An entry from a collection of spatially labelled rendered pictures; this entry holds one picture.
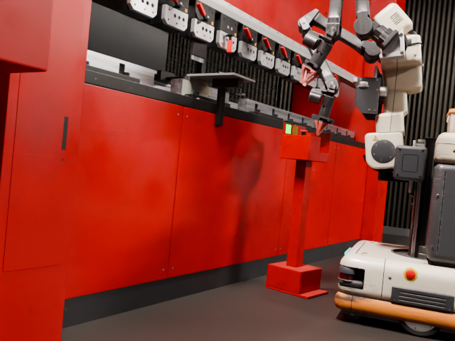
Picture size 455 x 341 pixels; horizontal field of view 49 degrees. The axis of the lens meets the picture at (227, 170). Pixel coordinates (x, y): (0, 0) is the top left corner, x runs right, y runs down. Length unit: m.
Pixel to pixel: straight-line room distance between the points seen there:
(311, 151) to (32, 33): 2.02
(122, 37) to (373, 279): 1.74
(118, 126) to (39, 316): 0.69
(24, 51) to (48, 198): 1.05
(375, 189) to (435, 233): 2.11
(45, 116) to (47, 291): 0.52
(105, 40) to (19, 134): 1.30
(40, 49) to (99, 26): 2.15
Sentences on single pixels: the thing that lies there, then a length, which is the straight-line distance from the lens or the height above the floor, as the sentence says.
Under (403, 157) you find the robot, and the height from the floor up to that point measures 0.70.
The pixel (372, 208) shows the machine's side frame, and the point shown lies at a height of 0.36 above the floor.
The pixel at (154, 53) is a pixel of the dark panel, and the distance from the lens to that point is 2.95.
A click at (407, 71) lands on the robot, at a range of 2.37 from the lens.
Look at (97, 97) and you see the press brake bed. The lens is 1.79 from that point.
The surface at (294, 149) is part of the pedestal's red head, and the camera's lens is 2.48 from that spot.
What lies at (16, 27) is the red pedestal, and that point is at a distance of 0.54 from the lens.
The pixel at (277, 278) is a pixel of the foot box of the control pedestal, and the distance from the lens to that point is 2.55.
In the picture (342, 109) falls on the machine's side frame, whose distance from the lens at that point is 4.36.
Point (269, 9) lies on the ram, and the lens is 2.96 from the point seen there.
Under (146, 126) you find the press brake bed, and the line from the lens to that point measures 1.95.
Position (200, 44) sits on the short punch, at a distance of 2.45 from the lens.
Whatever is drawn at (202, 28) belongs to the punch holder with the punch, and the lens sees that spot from 2.43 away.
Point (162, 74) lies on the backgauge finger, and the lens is 2.51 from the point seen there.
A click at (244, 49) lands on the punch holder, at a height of 1.22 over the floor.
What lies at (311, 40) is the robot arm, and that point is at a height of 1.18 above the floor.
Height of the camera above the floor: 0.60
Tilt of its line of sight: 1 degrees down
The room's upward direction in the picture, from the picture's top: 5 degrees clockwise
